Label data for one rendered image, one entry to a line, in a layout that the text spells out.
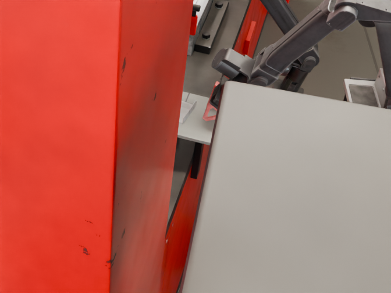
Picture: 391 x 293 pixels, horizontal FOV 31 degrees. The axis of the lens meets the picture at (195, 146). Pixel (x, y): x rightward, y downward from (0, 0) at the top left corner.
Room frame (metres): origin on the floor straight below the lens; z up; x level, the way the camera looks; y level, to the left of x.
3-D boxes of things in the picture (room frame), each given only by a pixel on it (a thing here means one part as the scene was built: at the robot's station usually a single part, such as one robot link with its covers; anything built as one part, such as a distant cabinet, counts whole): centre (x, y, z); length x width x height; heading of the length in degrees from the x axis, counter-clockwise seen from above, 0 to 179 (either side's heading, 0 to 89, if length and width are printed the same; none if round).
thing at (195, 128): (1.48, 0.00, 1.00); 0.26 x 0.18 x 0.01; 82
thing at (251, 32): (2.49, -0.16, 0.59); 0.15 x 0.02 x 0.07; 172
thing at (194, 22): (1.64, 0.06, 1.20); 0.04 x 0.02 x 0.10; 82
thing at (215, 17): (2.09, 0.00, 0.89); 0.30 x 0.05 x 0.03; 172
